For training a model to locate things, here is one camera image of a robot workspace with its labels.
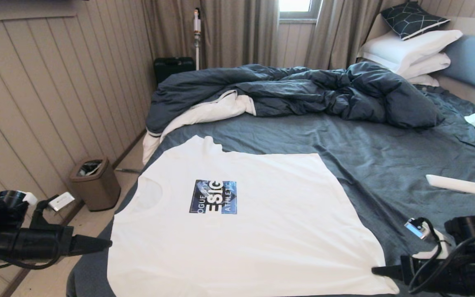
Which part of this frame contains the black suitcase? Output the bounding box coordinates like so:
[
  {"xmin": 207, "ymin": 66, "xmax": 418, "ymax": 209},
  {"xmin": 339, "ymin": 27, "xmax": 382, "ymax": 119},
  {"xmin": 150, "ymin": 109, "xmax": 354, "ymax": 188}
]
[{"xmin": 153, "ymin": 57, "xmax": 196, "ymax": 85}]

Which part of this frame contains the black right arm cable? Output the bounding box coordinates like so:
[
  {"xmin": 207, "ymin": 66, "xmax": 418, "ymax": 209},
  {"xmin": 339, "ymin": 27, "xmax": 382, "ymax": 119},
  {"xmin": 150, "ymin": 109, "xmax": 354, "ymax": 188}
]
[{"xmin": 409, "ymin": 217, "xmax": 475, "ymax": 294}]

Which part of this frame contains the dark blue crumpled duvet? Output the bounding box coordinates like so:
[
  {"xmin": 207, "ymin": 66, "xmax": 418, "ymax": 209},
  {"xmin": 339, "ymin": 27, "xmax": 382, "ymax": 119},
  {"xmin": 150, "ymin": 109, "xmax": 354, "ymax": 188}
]
[{"xmin": 143, "ymin": 62, "xmax": 445, "ymax": 165}]

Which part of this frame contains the white t-shirt blue print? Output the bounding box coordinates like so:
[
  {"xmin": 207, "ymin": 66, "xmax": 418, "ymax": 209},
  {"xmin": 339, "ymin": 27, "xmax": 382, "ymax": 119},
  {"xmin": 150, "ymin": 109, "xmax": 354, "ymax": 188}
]
[{"xmin": 106, "ymin": 135, "xmax": 400, "ymax": 297}]

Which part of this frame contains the blue bed with headboard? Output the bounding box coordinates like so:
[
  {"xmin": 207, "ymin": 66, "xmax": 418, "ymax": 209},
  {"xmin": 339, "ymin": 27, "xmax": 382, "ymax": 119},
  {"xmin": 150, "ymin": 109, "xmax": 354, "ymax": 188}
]
[{"xmin": 66, "ymin": 85, "xmax": 475, "ymax": 297}]

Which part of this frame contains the white stick vacuum cleaner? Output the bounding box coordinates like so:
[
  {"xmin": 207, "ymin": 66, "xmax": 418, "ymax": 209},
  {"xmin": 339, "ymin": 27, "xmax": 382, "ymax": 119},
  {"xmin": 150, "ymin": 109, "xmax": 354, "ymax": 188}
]
[{"xmin": 193, "ymin": 7, "xmax": 202, "ymax": 71}]

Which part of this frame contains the window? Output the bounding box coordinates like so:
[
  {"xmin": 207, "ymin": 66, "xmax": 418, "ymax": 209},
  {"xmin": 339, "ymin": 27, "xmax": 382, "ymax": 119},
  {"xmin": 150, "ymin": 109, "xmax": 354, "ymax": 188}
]
[{"xmin": 278, "ymin": 0, "xmax": 323, "ymax": 22}]

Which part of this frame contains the dark patterned pillow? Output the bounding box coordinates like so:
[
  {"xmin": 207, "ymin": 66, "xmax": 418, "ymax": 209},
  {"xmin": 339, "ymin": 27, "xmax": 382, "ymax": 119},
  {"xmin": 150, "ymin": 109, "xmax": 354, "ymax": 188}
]
[{"xmin": 380, "ymin": 1, "xmax": 451, "ymax": 41}]

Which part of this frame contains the brown trash bin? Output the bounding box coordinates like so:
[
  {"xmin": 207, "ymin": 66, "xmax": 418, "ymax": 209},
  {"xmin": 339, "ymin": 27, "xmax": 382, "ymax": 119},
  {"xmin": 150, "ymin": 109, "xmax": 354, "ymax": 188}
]
[{"xmin": 69, "ymin": 156, "xmax": 122, "ymax": 212}]

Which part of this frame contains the beige bed headboard frame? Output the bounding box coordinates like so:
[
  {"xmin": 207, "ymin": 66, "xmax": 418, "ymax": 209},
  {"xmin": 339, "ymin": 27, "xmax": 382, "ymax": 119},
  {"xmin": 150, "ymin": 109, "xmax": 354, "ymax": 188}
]
[{"xmin": 435, "ymin": 16, "xmax": 475, "ymax": 111}]

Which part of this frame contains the beige curtain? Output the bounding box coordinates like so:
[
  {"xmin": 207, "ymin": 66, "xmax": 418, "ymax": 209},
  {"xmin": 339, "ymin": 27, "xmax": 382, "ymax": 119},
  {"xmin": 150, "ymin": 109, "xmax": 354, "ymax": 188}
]
[
  {"xmin": 303, "ymin": 0, "xmax": 391, "ymax": 71},
  {"xmin": 141, "ymin": 0, "xmax": 280, "ymax": 71}
]

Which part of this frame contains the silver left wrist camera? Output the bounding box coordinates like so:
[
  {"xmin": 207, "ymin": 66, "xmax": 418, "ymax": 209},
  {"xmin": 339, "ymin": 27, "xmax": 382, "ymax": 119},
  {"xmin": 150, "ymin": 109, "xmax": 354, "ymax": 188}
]
[{"xmin": 31, "ymin": 191, "xmax": 75, "ymax": 227}]

